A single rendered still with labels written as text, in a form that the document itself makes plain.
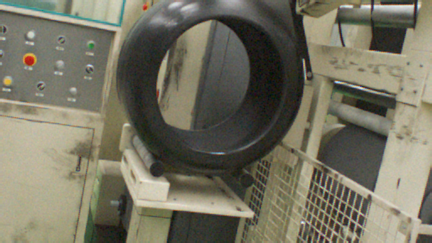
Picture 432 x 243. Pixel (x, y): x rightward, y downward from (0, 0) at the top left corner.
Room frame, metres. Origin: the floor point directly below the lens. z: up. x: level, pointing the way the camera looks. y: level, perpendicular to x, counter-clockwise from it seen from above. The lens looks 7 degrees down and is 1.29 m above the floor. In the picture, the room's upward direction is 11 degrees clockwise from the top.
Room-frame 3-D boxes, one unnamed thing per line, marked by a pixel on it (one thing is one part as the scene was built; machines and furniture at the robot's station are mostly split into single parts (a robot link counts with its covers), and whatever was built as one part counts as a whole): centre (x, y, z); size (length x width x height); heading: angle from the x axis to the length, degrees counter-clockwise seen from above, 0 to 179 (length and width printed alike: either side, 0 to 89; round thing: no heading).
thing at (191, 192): (1.67, -0.07, 0.80); 0.37 x 0.36 x 0.02; 105
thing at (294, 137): (1.98, -0.38, 1.05); 0.20 x 0.15 x 0.30; 15
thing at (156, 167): (1.63, 0.07, 0.90); 0.35 x 0.05 x 0.05; 15
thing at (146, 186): (1.64, 0.07, 0.84); 0.36 x 0.09 x 0.06; 15
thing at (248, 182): (1.70, -0.20, 0.90); 0.35 x 0.05 x 0.05; 15
